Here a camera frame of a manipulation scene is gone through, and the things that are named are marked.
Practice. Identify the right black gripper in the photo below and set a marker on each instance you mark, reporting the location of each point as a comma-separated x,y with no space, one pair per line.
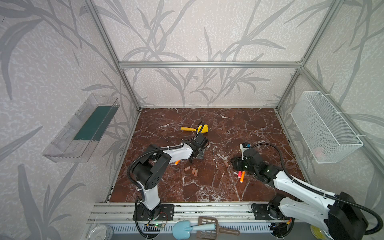
237,163

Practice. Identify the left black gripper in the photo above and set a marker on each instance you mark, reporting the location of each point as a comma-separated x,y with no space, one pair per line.
199,149

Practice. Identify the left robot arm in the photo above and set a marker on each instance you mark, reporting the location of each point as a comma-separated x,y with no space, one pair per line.
148,169

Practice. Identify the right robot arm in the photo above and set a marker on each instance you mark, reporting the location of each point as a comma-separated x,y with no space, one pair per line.
336,214

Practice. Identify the yellow toy shovel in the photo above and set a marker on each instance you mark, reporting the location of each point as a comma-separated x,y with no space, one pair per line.
199,129

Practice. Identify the brown toy spatula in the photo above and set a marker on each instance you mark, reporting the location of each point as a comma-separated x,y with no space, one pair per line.
212,235

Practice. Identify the light blue toy shovel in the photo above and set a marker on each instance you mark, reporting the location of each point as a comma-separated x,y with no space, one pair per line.
182,230

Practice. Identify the yellow green tape roll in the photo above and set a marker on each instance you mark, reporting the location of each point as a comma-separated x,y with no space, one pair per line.
318,233

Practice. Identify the clear round lid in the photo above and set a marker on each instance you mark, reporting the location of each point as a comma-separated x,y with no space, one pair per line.
101,232

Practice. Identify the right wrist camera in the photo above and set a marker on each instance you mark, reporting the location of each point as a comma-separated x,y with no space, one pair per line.
244,147

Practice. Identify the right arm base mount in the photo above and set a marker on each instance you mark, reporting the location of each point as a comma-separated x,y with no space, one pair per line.
263,211

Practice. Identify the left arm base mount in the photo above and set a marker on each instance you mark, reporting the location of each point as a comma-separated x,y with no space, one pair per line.
162,212

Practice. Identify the white wire mesh basket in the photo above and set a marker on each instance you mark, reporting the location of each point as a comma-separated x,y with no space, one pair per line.
326,132

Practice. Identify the aluminium front rail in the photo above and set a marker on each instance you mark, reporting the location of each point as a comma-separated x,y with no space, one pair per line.
224,212

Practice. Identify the clear plastic wall bin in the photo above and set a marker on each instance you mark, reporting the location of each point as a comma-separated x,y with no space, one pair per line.
79,138

